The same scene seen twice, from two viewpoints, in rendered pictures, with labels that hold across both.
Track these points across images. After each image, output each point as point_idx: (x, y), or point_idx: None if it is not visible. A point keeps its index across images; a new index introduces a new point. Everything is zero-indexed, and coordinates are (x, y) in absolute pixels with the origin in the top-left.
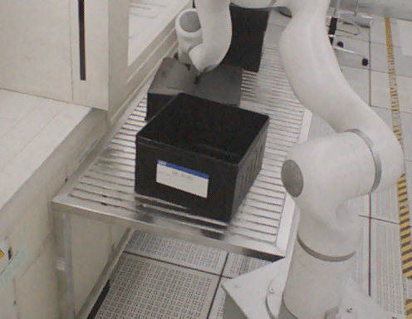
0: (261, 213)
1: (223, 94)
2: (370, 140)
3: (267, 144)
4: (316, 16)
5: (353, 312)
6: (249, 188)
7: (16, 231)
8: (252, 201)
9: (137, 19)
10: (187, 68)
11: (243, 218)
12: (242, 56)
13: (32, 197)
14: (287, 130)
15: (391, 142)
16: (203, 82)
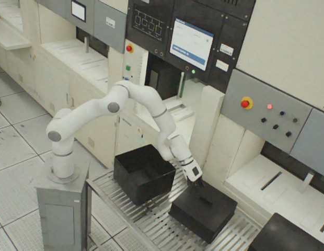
0: (109, 187)
1: (184, 202)
2: (56, 118)
3: (151, 220)
4: (94, 99)
5: (49, 177)
6: (124, 191)
7: (145, 134)
8: (117, 189)
9: (297, 214)
10: (219, 204)
11: (111, 181)
12: None
13: (153, 135)
14: (158, 238)
15: (51, 123)
16: (200, 202)
